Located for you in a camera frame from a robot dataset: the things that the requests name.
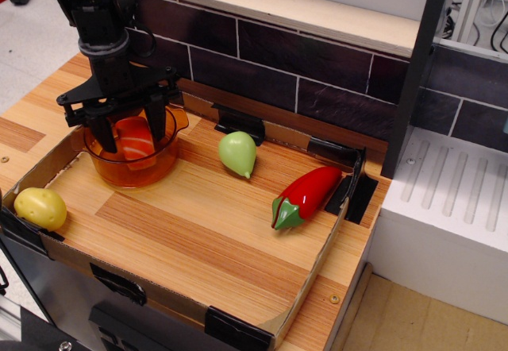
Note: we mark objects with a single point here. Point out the red toy chili pepper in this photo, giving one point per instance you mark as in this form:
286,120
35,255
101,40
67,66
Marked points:
301,198

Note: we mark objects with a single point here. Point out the green toy pear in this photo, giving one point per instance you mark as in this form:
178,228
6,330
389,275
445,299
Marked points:
237,151

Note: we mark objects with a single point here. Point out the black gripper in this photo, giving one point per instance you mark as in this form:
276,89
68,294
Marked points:
118,89

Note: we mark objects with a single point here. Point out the cardboard fence with black tape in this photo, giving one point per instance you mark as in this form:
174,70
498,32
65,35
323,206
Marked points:
190,261

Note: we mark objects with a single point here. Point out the dark shelf frame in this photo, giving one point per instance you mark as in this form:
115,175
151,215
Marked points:
338,72

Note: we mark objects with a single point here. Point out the white toy sink drainboard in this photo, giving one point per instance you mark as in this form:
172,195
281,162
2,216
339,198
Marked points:
442,228

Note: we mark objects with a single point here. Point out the salmon nigiri sushi toy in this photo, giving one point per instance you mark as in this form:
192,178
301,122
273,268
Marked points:
135,140

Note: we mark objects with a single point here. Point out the yellow toy potato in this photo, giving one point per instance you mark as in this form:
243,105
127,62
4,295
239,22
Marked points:
42,207

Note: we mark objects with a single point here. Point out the orange transparent plastic pot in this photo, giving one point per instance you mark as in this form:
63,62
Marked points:
112,166

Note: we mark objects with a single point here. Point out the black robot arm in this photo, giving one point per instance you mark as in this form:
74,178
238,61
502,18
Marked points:
103,27

